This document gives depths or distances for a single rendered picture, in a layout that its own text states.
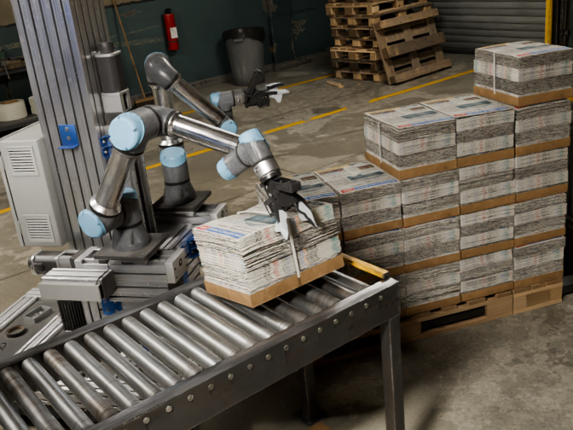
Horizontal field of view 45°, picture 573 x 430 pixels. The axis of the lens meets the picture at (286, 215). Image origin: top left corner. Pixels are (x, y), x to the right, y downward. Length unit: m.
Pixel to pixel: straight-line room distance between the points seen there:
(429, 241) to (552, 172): 0.69
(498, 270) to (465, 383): 0.64
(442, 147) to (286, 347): 1.45
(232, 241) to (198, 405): 0.49
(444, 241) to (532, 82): 0.81
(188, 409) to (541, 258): 2.24
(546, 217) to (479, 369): 0.83
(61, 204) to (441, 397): 1.80
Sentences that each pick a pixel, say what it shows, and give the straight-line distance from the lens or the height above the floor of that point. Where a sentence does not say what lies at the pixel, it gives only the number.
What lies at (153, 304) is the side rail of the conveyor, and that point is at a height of 0.80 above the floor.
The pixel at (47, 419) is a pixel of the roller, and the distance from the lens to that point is 1.95.
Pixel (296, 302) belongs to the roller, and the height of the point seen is 0.79.
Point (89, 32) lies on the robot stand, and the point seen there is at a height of 1.61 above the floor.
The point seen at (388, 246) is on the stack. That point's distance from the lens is 3.21.
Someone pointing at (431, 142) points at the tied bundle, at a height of 0.98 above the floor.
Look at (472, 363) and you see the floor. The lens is 3.36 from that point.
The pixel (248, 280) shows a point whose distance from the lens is 2.12.
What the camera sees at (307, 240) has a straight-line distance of 2.22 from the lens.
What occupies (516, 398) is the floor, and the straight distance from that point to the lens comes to 3.16.
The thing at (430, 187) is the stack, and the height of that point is 0.77.
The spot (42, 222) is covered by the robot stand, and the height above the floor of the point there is 0.88.
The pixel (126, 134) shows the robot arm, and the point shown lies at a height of 1.33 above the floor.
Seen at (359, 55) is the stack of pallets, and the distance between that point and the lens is 9.61.
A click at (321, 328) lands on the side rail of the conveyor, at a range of 2.12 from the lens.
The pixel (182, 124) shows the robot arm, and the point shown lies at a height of 1.32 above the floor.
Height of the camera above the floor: 1.87
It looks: 21 degrees down
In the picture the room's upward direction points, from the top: 6 degrees counter-clockwise
